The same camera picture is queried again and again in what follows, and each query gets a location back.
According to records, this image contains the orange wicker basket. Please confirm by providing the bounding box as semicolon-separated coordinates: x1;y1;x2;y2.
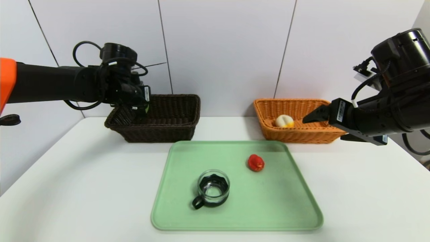
253;98;347;145

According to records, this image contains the left arm thick shoulder cable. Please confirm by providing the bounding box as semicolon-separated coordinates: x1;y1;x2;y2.
0;114;21;126

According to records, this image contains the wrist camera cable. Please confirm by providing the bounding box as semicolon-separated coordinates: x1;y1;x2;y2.
351;56;392;109
73;41;149;77

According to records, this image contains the left gripper braided cable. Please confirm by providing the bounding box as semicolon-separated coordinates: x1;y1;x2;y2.
63;97;103;111

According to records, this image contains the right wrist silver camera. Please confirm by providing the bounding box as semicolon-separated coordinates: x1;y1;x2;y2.
353;66;382;89

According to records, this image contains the red rubber duck toy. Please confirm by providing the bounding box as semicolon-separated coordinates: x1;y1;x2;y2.
248;154;265;172

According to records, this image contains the glass cup with black handle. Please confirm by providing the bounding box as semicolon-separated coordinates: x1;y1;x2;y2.
192;169;230;209

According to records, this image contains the white and orange bun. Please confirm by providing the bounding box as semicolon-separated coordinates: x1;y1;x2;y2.
275;115;294;128

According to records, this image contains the flat black plate blue end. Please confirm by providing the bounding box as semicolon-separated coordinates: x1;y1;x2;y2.
340;132;389;146

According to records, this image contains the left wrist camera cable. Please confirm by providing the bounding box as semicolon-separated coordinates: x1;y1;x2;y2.
73;41;149;77

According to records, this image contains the dark brown wicker basket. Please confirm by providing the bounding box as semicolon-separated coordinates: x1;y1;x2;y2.
104;94;201;143

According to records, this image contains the light green plastic tray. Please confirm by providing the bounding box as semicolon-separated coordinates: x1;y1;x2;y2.
151;140;324;231

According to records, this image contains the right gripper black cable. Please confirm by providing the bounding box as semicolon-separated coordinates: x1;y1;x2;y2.
401;129;430;156

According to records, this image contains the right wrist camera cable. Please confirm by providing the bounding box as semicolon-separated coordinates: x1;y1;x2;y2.
351;56;392;109

